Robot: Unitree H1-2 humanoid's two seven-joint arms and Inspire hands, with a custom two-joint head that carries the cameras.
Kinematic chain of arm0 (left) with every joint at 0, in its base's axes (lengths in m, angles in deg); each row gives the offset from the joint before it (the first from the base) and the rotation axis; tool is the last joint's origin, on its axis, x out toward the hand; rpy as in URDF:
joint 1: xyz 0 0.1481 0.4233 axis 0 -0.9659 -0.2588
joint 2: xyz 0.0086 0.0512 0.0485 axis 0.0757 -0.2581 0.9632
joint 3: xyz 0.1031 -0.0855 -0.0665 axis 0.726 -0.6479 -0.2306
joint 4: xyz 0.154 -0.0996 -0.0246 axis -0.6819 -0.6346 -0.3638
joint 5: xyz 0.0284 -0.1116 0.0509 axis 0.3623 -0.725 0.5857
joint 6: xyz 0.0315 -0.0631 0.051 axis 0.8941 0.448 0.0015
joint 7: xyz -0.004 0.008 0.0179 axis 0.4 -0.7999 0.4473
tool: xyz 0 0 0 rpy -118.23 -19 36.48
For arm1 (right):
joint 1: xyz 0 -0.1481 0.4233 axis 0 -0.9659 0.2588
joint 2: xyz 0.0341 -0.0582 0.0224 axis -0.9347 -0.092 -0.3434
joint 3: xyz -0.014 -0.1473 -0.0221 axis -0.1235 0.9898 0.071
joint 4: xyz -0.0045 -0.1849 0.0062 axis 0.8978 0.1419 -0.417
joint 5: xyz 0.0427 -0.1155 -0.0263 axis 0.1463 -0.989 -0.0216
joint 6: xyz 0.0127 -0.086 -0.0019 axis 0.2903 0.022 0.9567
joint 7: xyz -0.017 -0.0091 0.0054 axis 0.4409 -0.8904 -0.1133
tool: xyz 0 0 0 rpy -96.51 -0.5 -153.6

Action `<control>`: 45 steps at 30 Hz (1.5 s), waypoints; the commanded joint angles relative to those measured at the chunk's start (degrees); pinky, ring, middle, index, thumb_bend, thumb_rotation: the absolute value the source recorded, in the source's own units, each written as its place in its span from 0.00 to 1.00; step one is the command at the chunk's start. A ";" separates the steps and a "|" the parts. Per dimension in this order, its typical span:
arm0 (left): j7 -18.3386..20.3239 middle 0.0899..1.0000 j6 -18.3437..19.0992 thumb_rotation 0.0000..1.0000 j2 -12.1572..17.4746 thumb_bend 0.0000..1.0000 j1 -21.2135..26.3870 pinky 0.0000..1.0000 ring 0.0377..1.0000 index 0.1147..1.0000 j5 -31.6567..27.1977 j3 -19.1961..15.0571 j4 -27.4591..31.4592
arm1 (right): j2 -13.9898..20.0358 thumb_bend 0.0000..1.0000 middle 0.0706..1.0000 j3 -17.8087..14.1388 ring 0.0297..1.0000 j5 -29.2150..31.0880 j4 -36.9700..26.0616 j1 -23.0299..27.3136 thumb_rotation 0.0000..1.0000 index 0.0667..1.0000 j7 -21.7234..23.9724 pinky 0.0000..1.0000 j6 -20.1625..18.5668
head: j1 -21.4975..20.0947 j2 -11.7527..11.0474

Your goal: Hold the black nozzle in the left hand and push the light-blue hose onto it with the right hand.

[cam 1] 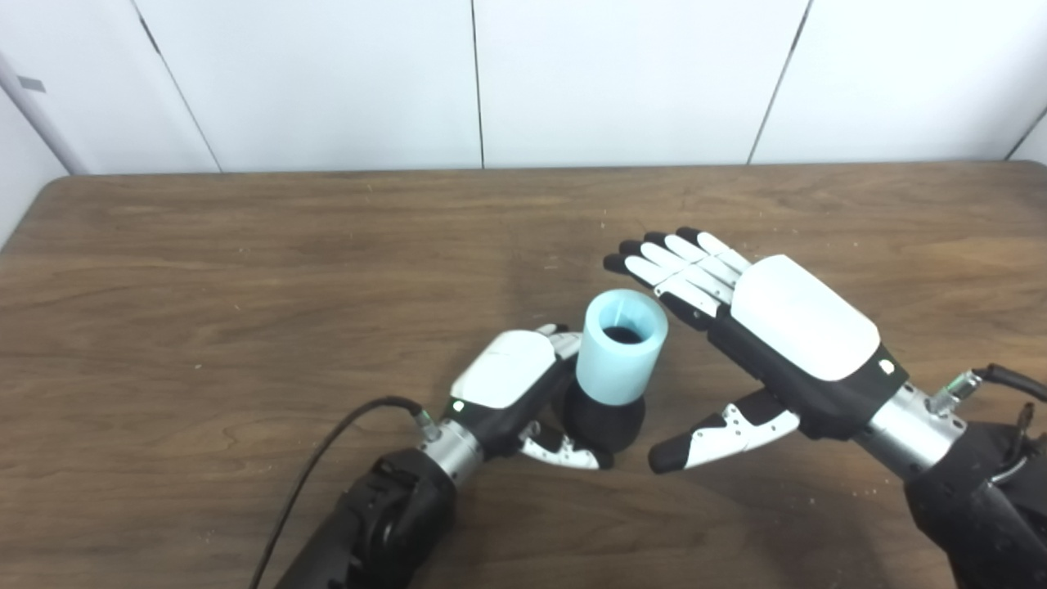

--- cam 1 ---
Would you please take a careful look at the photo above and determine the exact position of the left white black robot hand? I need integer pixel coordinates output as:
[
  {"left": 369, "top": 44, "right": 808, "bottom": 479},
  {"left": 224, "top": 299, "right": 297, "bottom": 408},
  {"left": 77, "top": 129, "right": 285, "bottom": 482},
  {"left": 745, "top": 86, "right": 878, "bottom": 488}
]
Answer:
[{"left": 440, "top": 324, "right": 614, "bottom": 471}]

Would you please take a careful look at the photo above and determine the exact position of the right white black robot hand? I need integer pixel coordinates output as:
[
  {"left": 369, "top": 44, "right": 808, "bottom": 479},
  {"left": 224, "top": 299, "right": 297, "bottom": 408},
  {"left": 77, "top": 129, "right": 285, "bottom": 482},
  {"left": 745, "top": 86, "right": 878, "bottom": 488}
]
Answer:
[{"left": 603, "top": 227, "right": 910, "bottom": 475}]

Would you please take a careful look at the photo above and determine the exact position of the light blue cup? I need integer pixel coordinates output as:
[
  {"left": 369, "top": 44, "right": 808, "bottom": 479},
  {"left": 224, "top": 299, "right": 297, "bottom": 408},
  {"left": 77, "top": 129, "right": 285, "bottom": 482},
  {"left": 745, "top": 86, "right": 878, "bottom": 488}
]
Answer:
[{"left": 575, "top": 288, "right": 669, "bottom": 407}]

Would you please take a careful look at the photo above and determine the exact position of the black cup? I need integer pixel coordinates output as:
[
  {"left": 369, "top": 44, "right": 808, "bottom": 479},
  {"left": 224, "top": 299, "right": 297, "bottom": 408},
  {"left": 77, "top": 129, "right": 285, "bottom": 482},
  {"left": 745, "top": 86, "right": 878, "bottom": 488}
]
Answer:
[{"left": 564, "top": 326, "right": 647, "bottom": 455}]

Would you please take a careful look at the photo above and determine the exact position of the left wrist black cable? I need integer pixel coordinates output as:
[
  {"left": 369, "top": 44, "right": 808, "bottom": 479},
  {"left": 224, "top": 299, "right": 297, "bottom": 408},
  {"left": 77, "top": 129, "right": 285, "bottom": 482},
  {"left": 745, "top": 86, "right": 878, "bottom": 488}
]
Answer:
[{"left": 248, "top": 396, "right": 443, "bottom": 589}]

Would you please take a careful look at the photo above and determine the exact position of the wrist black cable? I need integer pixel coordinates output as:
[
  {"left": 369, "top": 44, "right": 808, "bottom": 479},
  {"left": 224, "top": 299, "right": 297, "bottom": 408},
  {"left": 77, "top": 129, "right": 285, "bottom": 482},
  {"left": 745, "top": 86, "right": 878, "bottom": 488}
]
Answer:
[
  {"left": 928, "top": 363, "right": 1047, "bottom": 418},
  {"left": 248, "top": 396, "right": 443, "bottom": 589}
]

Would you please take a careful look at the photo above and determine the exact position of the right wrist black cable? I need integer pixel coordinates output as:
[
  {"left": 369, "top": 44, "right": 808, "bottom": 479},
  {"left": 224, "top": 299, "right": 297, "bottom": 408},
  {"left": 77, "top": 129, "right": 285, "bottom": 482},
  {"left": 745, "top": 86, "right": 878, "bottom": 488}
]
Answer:
[{"left": 928, "top": 363, "right": 1047, "bottom": 418}]

